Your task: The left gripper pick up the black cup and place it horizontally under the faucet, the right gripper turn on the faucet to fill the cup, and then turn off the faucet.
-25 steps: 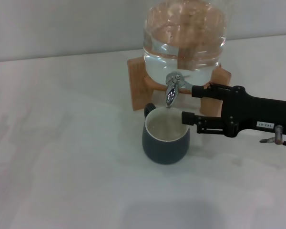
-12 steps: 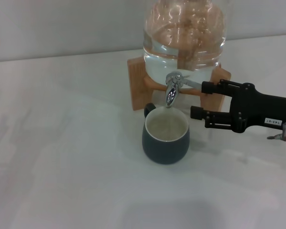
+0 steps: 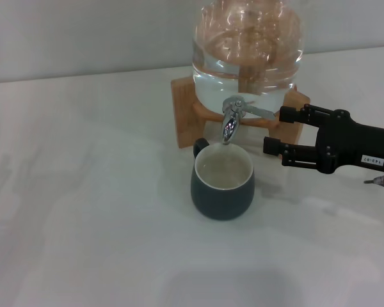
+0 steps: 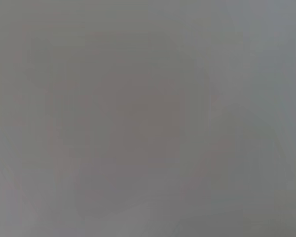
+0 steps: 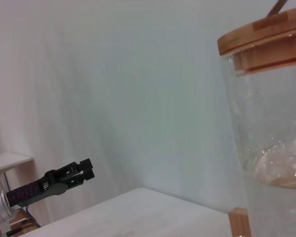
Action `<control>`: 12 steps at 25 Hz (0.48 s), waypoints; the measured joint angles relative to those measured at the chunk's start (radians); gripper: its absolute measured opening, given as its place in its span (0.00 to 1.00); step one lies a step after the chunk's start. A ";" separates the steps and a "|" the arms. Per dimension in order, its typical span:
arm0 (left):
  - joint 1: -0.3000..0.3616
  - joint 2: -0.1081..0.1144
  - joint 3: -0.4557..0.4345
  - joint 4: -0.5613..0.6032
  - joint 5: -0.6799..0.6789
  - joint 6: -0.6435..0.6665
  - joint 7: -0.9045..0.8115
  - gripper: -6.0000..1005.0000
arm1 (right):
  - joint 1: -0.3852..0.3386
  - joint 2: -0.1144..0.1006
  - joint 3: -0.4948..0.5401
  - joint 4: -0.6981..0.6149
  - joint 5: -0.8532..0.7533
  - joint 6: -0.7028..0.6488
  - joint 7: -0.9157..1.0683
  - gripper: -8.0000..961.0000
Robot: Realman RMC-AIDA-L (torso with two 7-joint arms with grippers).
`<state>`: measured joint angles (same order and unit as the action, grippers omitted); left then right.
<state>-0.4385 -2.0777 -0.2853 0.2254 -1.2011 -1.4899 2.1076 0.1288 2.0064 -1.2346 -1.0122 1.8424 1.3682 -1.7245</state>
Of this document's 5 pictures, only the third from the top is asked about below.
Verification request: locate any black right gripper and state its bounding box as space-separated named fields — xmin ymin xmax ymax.
xmin=262 ymin=103 xmax=384 ymax=175

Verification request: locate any dark teal ceramic mug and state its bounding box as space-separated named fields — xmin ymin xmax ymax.
xmin=191 ymin=137 xmax=255 ymax=221

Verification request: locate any chrome faucet tap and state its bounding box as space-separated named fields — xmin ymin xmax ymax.
xmin=220 ymin=95 xmax=278 ymax=146

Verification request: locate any clear glass water jar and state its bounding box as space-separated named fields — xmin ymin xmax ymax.
xmin=191 ymin=0 xmax=306 ymax=116

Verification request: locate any light wooden jar stand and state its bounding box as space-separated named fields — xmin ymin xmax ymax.
xmin=170 ymin=76 xmax=310 ymax=150

